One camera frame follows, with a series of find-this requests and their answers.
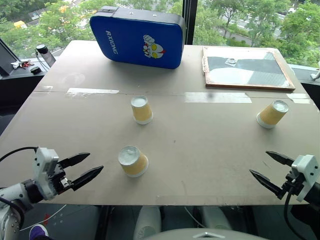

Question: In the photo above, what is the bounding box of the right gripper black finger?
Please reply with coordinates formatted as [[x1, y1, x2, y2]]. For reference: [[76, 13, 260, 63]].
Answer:
[[249, 168, 286, 200], [265, 150, 296, 168]]

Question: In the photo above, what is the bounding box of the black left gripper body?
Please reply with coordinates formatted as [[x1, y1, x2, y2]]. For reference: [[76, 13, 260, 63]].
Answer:
[[50, 161, 76, 195]]

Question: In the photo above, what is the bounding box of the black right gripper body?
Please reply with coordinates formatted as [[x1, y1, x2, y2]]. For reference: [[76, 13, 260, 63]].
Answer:
[[280, 169, 306, 199]]

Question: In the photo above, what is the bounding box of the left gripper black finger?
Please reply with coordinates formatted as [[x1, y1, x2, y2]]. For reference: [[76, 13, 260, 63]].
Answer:
[[70, 165, 104, 192], [58, 152, 91, 169]]

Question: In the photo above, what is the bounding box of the grey robot torso top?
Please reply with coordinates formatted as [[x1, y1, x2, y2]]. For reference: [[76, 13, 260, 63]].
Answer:
[[141, 227, 272, 240]]

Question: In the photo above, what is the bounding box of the yellow white paper cup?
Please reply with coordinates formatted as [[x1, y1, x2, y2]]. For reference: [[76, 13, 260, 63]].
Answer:
[[256, 99, 290, 130], [130, 94, 154, 126], [117, 145, 150, 179]]

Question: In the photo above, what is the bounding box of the purple shoe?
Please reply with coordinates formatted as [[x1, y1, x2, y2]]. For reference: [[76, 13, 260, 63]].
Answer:
[[28, 223, 50, 240]]

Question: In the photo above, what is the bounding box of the white rounded robot leg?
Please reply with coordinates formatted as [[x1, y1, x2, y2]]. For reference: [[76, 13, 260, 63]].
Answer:
[[132, 205, 162, 240], [199, 205, 233, 230]]

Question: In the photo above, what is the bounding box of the clear tape strip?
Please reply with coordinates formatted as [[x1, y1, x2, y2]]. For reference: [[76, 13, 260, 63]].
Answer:
[[66, 87, 120, 96]]

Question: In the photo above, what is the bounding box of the wood framed board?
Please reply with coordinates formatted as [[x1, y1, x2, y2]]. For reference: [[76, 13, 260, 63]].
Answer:
[[201, 45, 297, 92]]

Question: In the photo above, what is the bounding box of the black side table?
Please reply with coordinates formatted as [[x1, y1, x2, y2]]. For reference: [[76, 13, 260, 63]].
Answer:
[[0, 53, 57, 137]]

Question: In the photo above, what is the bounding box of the dark slanted screen panel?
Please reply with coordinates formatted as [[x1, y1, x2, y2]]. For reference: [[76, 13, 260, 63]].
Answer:
[[0, 37, 20, 77]]

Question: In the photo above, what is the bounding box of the blue cartoon print kick pad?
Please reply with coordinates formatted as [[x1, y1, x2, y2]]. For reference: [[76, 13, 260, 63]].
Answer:
[[89, 5, 187, 70]]

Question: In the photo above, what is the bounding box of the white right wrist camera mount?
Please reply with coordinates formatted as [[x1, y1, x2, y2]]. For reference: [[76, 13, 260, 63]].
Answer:
[[290, 154, 320, 202]]

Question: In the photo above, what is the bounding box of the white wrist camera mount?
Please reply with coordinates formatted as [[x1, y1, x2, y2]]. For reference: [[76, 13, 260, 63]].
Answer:
[[290, 154, 320, 202], [31, 147, 60, 201]]

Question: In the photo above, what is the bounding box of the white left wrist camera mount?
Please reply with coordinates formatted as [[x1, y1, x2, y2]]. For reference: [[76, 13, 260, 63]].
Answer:
[[31, 147, 60, 201]]

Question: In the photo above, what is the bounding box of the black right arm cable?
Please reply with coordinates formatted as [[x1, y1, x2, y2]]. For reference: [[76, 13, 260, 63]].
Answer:
[[284, 185, 301, 240]]

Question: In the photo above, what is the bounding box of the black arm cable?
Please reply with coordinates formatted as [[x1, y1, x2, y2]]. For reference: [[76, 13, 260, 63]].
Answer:
[[0, 146, 39, 163], [284, 185, 301, 240]]

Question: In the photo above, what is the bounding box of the thin white wire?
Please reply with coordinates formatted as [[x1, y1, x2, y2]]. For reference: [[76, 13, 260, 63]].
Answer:
[[19, 204, 68, 232]]

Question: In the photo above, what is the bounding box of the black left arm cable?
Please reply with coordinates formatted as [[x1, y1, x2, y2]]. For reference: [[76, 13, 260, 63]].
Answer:
[[0, 146, 39, 163]]

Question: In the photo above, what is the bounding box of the black window frame post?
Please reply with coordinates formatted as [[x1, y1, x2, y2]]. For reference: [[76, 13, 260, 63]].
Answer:
[[182, 0, 198, 46]]

